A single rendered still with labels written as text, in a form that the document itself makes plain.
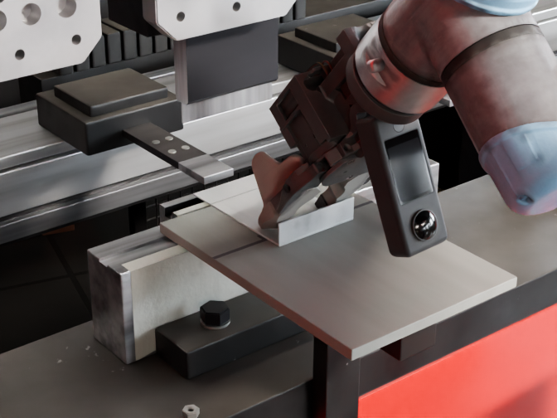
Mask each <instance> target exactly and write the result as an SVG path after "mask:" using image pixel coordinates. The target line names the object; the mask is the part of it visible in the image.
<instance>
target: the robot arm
mask: <svg viewBox="0 0 557 418"><path fill-rule="evenodd" d="M537 3H538V0H393V1H392V2H391V3H390V5H389V6H388V7H387V8H386V9H385V11H384V12H383V13H382V14H381V16H380V17H379V18H378V20H377V21H374V22H370V23H367V24H365V25H363V26H361V27H348V28H345V29H343V30H342V31H341V33H340V34H339V35H338V37H337V38H336V40H337V42H338V44H339V46H340V48H341V49H340V50H339V52H338V53H337V54H336V55H335V56H334V58H333V59H332V60H331V62H329V61H323V62H322V63H320V62H316V63H314V64H312V65H311V66H310V67H309V68H308V69H307V70H306V71H305V72H304V73H302V74H298V75H295V76H294V77H293V78H292V79H291V80H290V81H289V83H288V84H287V86H286V87H285V88H284V90H283V91H282V93H281V94H280V95H279V96H278V98H277V99H276V100H275V101H274V103H273V104H272V105H271V107H270V108H269V110H270V111H271V113H272V115H273V117H274V118H275V120H276V122H277V124H278V126H279V127H280V129H279V130H280V131H281V133H282V135H283V137H284V138H285V140H286V142H287V144H288V146H289V147H290V149H292V148H296V147H298V149H299V151H300V153H301V154H302V156H303V157H302V156H300V155H298V154H293V155H290V156H289V157H288V158H286V159H285V160H284V161H283V162H281V163H280V162H278V161H276V160H275V159H274V158H272V157H271V156H269V155H268V154H267V153H266V152H258V153H257V154H255V155H254V157H253V160H252V169H253V173H254V177H255V180H256V182H257V185H258V188H259V192H260V195H261V197H262V201H263V204H264V206H263V209H262V212H261V213H260V215H259V219H258V224H259V226H260V228H261V229H278V224H279V223H280V222H283V221H286V220H287V219H288V218H290V217H291V216H293V215H294V214H295V213H296V211H297V210H298V209H299V208H300V207H301V206H303V205H304V204H305V203H307V202H309V201H310V200H312V199H313V198H314V197H315V196H316V195H317V194H318V193H320V192H321V191H320V189H319V187H318V186H319V185H320V184H322V185H323V186H328V188H327V190H326V191H325V192H323V193H322V194H321V195H320V196H319V198H318V199H317V200H316V202H315V206H316V208H318V209H320V208H323V207H326V206H329V205H331V204H334V203H336V202H340V201H343V200H345V199H347V198H348V197H349V196H350V195H351V194H353V193H354V192H355V191H357V190H358V189H359V188H360V187H361V186H362V185H364V184H367V183H368V182H369V181H370V180H371V185H372V188H373V192H374V194H375V200H376V204H377V207H378V210H379V213H380V219H381V223H382V226H383V229H384V233H385V238H386V241H387V245H388V248H389V252H390V253H391V254H392V255H393V256H395V257H406V258H409V257H411V256H414V255H417V254H418V253H420V252H423V251H425V250H427V249H429V248H431V247H434V246H436V245H438V244H440V243H443V242H444V241H446V240H447V238H448V233H447V229H446V226H445V222H444V219H443V213H442V209H441V206H440V202H439V199H438V193H437V190H436V187H435V183H434V179H433V174H432V170H431V167H430V163H429V157H428V154H427V150H426V147H425V143H424V137H423V134H422V131H421V128H420V124H419V117H420V116H421V115H422V114H423V113H424V112H426V111H428V110H430V109H432V108H433V107H434V106H435V105H436V104H437V103H438V102H439V101H440V100H441V99H442V98H443V97H444V96H445V95H446V94H447V93H448V96H449V98H450V100H451V101H452V102H453V105H454V107H455V109H456V111H457V112H458V115H459V117H460V119H461V120H462V122H463V125H464V127H465V129H466V130H467V133H468V135H469V137H470V139H471V140H472V143H473V145H474V147H475V149H476V150H477V153H478V154H479V155H478V159H479V162H480V164H481V166H482V168H483V170H484V171H485V172H486V173H487V174H489V175H490V176H491V178H492V181H493V182H494V183H495V185H496V188H497V189H498V191H499V193H500V194H501V196H502V198H503V200H504V201H505V203H506V204H507V206H508V207H509V208H510V209H511V210H512V211H513V212H515V213H518V214H520V215H525V216H531V215H537V214H541V213H544V212H548V211H551V210H554V209H555V208H556V207H557V58H556V57H555V54H554V52H553V51H552V50H551V48H550V45H549V44H548V42H547V40H546V39H545V36H544V35H543V33H542V31H541V29H540V27H539V26H538V24H537V22H536V20H535V19H534V17H533V15H532V13H531V12H530V10H531V9H532V8H533V7H534V6H535V5H536V4H537ZM325 62H326V63H327V65H323V64H324V63H325ZM315 65H319V67H315V68H313V67H314V66H315ZM311 69H312V70H311ZM311 75H312V77H310V78H309V76H311ZM310 164H311V165H310Z"/></svg>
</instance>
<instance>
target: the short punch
mask: <svg viewBox="0 0 557 418"><path fill-rule="evenodd" d="M173 50H174V71H175V91H176V98H177V100H178V101H180V102H182V123H183V124H184V123H188V122H191V121H194V120H198V119H203V118H205V117H209V116H212V115H215V114H220V113H224V112H227V111H230V110H233V109H238V108H241V107H245V106H248V105H253V104H256V103H259V102H262V101H266V100H271V99H272V82H273V81H276V80H277V79H278V18H277V17H276V18H272V19H269V20H264V21H261V22H254V23H250V24H247V25H243V26H239V27H233V28H229V29H225V30H222V31H218V32H212V33H208V34H205V35H200V36H194V37H190V38H187V39H183V40H180V41H176V40H173Z"/></svg>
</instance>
